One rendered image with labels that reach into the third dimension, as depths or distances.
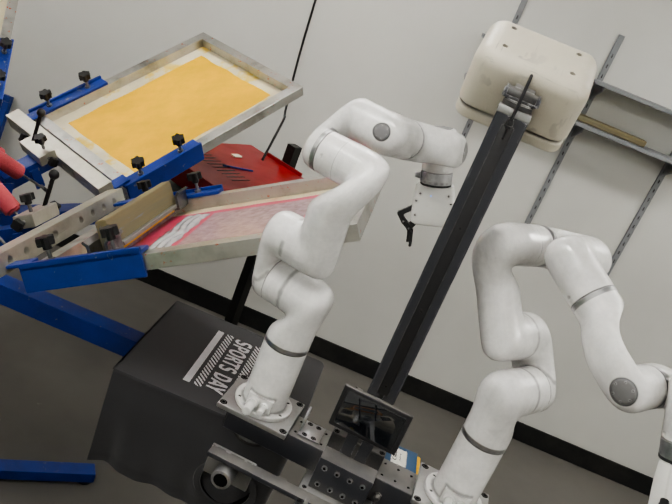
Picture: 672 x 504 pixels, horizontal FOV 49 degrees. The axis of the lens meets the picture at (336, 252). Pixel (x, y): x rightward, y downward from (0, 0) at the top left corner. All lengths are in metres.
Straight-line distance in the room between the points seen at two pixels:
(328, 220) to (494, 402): 0.47
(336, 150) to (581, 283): 0.49
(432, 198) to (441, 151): 0.22
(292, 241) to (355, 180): 0.18
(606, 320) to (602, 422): 3.12
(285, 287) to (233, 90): 1.51
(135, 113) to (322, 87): 1.28
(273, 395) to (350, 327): 2.62
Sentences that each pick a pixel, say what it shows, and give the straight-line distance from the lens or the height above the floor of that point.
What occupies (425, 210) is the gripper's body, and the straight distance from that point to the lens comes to 1.77.
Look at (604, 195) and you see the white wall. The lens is 3.92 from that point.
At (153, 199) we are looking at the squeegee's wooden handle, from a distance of 2.03.
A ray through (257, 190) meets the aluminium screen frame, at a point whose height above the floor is 1.36.
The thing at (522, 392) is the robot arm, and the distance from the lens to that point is 1.45.
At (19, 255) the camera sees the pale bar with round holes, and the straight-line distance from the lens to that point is 1.88.
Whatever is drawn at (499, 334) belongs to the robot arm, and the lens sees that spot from 1.44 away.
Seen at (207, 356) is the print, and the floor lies 0.95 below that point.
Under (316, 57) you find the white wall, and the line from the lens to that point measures 3.81.
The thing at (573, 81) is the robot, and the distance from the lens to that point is 1.34.
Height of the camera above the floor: 2.02
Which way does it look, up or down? 21 degrees down
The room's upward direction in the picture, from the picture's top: 22 degrees clockwise
